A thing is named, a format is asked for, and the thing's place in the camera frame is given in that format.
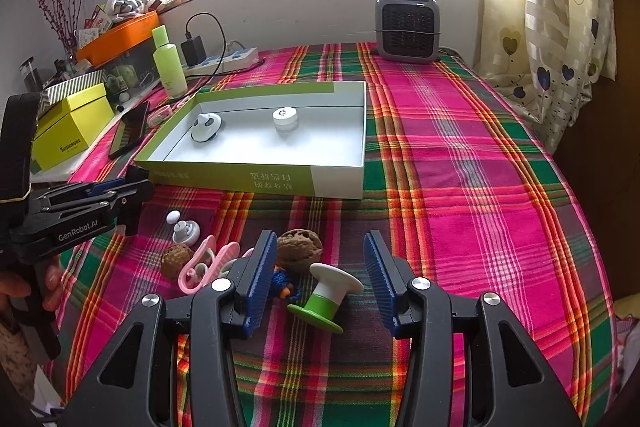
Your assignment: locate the person's left hand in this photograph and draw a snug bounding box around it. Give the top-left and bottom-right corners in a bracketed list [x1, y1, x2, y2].
[0, 268, 65, 310]

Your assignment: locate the pink white oval clip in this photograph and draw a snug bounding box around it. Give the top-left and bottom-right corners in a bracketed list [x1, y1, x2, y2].
[147, 103, 174, 126]

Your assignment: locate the heart print curtain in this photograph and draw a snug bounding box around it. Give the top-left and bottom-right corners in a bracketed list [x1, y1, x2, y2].
[480, 0, 618, 155]

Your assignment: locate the black charger cable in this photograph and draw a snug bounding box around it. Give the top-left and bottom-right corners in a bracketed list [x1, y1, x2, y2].
[185, 12, 266, 78]

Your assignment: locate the striped gift box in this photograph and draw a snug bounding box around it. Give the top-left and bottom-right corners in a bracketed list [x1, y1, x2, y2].
[37, 71, 107, 118]

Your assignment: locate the blue knitted toy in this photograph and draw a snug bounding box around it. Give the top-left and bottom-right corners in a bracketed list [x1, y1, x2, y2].
[270, 262, 301, 303]

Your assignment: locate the wooden wardrobe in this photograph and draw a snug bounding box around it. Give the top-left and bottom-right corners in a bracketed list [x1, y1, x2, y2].
[550, 0, 640, 303]

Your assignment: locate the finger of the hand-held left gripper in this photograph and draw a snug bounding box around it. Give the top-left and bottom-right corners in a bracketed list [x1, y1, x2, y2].
[82, 179, 128, 200]
[37, 164, 156, 238]

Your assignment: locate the black smartphone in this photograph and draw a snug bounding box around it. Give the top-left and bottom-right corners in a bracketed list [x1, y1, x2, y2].
[108, 101, 151, 159]

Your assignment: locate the black charger plug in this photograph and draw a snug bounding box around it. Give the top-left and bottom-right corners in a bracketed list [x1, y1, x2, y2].
[180, 36, 208, 66]

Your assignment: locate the orange storage bin lid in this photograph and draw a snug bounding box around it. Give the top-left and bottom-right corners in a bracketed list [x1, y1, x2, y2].
[75, 11, 161, 68]

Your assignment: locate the green plastic bottle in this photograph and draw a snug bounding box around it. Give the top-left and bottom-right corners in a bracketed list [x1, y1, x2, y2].
[151, 25, 189, 99]

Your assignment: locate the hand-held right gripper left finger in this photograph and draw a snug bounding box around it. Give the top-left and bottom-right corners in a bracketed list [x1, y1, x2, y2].
[60, 229, 278, 427]

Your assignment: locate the white round jar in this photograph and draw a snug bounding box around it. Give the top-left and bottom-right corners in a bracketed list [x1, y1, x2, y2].
[272, 107, 301, 135]

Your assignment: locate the green white cardboard box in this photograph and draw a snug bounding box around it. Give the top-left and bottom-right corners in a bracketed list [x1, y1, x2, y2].
[132, 80, 370, 200]

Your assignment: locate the dark glass jar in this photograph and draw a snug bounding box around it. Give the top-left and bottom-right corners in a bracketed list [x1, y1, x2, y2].
[20, 61, 45, 94]

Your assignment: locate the white round knob gadget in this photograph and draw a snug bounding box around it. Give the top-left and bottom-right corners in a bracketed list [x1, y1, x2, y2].
[165, 210, 202, 244]

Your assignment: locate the white power strip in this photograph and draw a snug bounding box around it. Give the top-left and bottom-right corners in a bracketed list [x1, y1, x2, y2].
[181, 47, 261, 76]

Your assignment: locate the white panda-shaped gadget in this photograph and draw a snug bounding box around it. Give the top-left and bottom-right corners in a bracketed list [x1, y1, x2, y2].
[190, 112, 223, 142]

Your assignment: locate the green white spool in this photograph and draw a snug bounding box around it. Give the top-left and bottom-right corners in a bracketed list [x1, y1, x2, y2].
[286, 262, 365, 335]

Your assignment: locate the yellow cardboard box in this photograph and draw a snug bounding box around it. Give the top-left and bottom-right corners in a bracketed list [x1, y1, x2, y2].
[30, 83, 116, 172]

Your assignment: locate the grey space heater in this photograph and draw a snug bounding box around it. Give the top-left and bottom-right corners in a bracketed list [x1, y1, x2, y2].
[375, 0, 442, 64]

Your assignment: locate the pink green plaid blanket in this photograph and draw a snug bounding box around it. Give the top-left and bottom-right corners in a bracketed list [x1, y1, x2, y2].
[42, 42, 621, 427]

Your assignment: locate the pile of colourful packets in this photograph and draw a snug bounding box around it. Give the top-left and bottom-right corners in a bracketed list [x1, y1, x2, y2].
[75, 4, 115, 48]

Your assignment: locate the person's left forearm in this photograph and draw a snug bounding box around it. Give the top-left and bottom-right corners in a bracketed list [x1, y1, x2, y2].
[0, 307, 43, 408]

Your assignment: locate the pink plastic clip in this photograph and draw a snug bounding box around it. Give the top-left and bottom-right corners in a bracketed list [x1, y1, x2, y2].
[177, 235, 218, 295]
[212, 242, 242, 275]

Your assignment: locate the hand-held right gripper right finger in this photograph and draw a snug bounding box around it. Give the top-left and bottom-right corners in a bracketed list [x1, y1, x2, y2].
[362, 229, 583, 427]

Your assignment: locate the brown walnut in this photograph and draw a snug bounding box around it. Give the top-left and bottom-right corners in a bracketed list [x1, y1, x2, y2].
[161, 244, 195, 279]
[276, 229, 325, 273]

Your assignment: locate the clear storage container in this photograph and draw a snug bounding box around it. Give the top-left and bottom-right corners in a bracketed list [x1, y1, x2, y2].
[75, 42, 166, 108]

